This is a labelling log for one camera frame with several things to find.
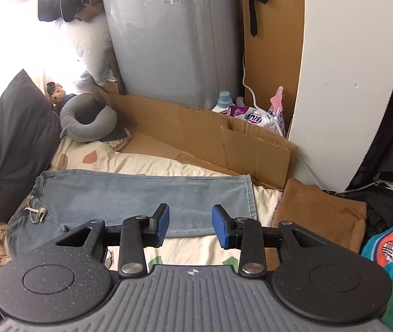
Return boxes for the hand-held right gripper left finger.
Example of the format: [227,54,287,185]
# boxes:
[56,203,170,279]

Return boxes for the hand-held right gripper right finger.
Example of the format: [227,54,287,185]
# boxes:
[212,205,332,279]

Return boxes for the blue denim pants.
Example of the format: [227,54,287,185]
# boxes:
[6,169,257,258]

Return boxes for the pile of dark clothes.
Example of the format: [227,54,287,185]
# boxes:
[347,118,393,230]

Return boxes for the cream bear print bed sheet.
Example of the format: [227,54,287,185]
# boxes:
[49,135,287,275]

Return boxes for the brown cardboard box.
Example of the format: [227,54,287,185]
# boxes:
[96,79,299,191]

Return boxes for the small patterned cloth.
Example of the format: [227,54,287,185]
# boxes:
[99,127,134,152]

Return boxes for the brown folded cloth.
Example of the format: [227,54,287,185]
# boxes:
[275,178,368,254]

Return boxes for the white purple detergent bag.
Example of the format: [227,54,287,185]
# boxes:
[227,105,284,135]

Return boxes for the detergent bottle with teal cap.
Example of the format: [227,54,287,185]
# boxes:
[212,90,234,113]

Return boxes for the grey neck pillow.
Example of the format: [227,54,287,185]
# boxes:
[59,93,118,143]

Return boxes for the pink white bag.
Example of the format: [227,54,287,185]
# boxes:
[268,86,286,136]

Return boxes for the small teddy bear toy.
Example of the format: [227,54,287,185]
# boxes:
[45,82,69,110]

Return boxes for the teal printed garment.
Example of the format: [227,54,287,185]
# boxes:
[360,219,393,281]

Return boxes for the dark grey pillow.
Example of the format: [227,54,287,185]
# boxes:
[0,69,63,225]

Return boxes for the grey washing machine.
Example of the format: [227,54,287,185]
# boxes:
[99,0,246,112]

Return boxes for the tall cardboard sheet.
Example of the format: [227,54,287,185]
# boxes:
[240,0,306,137]

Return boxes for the white bedding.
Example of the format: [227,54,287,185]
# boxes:
[54,17,116,85]

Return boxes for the white cable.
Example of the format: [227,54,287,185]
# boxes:
[241,51,342,194]

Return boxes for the black hanging strap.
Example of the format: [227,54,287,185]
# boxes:
[247,0,270,37]

